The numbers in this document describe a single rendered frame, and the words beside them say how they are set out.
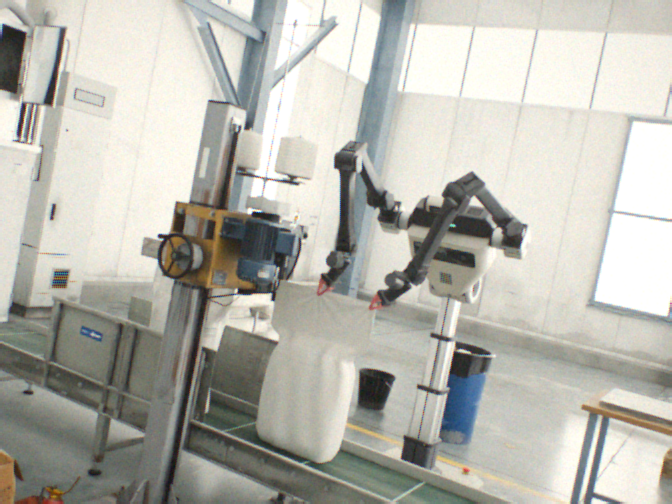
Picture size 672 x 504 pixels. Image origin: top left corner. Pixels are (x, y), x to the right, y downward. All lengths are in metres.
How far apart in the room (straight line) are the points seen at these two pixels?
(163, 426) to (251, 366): 0.79
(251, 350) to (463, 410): 1.98
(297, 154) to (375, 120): 9.03
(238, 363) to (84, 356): 0.75
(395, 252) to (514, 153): 2.45
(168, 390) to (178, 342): 0.20
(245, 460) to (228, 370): 0.79
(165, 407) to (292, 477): 0.58
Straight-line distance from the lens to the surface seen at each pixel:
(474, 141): 11.46
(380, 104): 11.94
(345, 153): 2.92
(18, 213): 5.64
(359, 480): 3.02
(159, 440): 3.07
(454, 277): 3.31
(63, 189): 6.74
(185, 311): 2.93
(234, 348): 3.74
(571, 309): 10.86
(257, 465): 3.07
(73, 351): 3.75
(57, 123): 6.68
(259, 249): 2.80
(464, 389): 5.11
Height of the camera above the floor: 1.41
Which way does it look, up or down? 3 degrees down
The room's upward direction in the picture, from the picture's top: 11 degrees clockwise
